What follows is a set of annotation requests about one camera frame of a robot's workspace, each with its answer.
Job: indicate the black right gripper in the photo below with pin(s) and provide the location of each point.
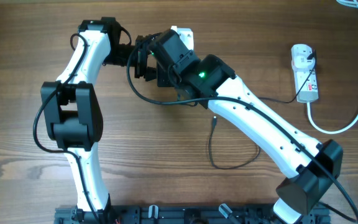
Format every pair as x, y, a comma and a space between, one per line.
163, 80

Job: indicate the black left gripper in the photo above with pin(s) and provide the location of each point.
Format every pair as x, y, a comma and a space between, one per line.
149, 73

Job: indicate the white power strip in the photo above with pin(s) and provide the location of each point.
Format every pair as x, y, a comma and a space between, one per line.
303, 61

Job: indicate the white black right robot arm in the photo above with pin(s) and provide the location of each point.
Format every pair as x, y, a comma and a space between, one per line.
308, 165

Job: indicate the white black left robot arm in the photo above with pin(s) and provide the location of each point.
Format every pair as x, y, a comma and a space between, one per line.
74, 119

